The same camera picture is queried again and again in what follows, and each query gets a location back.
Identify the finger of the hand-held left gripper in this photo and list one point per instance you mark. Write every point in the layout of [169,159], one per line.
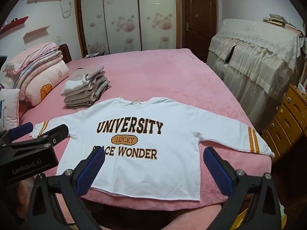
[56,134]
[22,129]

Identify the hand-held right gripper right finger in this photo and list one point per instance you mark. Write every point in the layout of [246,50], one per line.
[217,170]

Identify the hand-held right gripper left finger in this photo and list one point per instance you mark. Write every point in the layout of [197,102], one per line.
[91,172]

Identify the white printed sweatshirt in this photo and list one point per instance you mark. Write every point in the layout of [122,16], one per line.
[148,175]

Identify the stack of folded clothes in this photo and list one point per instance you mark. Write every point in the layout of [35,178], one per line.
[84,88]

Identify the white quilted cushion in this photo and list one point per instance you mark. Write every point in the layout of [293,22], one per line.
[8,110]

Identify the cream printed folded quilt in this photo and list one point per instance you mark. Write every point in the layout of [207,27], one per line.
[45,81]

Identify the pink ruffled folded blanket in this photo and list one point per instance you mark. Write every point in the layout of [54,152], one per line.
[36,55]

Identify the yellow green bag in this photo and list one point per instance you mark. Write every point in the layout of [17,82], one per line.
[283,218]

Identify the brown wooden headboard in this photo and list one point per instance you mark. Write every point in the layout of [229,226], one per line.
[66,52]

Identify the yellow wooden drawer cabinet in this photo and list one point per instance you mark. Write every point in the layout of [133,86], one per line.
[287,122]

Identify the black and white small object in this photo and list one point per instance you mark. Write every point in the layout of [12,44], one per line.
[93,55]

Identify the pink bed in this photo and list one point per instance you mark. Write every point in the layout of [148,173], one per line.
[156,76]

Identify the lace cloth covered furniture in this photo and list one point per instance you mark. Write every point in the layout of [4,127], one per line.
[256,64]

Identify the floral sliding door wardrobe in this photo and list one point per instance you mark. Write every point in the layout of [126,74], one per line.
[127,16]

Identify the dark brown wooden door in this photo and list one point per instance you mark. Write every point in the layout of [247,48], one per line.
[201,24]

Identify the stack of books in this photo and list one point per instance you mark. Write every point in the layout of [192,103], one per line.
[283,22]

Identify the pink wall shelf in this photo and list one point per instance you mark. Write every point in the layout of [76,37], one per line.
[36,31]

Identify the red wall shelf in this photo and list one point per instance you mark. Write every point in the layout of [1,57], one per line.
[14,24]

